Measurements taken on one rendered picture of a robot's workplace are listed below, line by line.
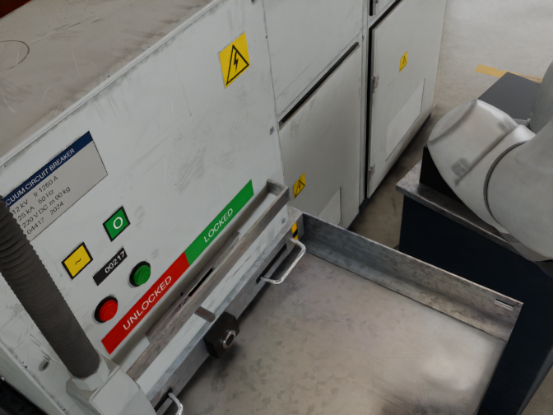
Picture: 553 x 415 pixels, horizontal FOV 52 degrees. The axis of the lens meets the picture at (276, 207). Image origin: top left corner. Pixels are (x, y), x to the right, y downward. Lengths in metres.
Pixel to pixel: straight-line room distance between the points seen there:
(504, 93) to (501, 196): 0.89
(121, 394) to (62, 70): 0.34
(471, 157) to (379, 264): 0.44
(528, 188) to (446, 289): 0.48
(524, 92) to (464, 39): 1.84
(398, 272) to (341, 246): 0.12
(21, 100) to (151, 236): 0.23
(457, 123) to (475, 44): 2.63
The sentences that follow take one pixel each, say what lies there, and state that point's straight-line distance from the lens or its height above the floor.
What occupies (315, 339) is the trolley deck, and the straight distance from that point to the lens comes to 0.98.
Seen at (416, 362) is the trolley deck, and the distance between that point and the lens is 0.96.
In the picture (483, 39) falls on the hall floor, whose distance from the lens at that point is 3.33.
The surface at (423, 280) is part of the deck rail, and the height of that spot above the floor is 0.87.
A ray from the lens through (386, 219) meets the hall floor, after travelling 2.26.
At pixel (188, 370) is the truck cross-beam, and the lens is 0.93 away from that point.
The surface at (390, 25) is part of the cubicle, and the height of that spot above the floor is 0.75.
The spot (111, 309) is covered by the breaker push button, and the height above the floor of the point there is 1.14.
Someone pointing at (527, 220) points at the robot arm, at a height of 1.29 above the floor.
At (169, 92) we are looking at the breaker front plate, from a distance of 0.66.
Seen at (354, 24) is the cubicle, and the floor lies 0.89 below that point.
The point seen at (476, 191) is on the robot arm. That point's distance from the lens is 0.65.
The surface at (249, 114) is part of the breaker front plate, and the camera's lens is 0.80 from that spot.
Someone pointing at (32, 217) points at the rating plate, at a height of 1.32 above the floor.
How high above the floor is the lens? 1.69
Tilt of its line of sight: 47 degrees down
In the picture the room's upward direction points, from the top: 8 degrees counter-clockwise
